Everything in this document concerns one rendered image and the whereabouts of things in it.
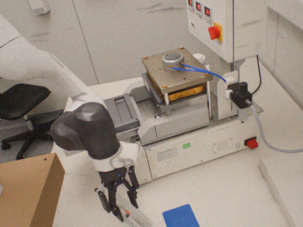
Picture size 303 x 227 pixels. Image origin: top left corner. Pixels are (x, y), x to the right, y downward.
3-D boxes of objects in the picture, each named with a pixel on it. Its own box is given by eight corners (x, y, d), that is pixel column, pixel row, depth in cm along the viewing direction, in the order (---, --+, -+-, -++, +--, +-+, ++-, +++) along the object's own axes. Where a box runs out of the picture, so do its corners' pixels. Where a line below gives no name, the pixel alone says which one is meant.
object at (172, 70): (199, 62, 122) (197, 33, 114) (236, 98, 97) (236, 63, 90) (145, 78, 119) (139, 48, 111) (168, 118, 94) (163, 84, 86)
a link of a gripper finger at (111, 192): (117, 180, 82) (113, 182, 81) (118, 211, 86) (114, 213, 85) (109, 174, 84) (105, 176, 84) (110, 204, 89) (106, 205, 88)
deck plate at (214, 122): (219, 72, 132) (219, 70, 132) (263, 111, 104) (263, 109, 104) (123, 100, 126) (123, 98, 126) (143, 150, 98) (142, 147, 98)
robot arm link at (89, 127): (74, 130, 86) (52, 153, 79) (58, 93, 78) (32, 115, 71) (126, 139, 78) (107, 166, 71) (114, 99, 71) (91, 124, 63)
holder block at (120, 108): (129, 98, 118) (127, 92, 116) (140, 125, 102) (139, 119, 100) (89, 109, 116) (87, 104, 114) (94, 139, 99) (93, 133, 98)
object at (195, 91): (187, 70, 119) (185, 48, 113) (210, 95, 101) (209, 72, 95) (147, 81, 116) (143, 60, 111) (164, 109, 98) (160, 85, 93)
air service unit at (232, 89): (233, 105, 102) (233, 68, 93) (255, 128, 90) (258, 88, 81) (219, 109, 101) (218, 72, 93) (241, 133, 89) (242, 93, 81)
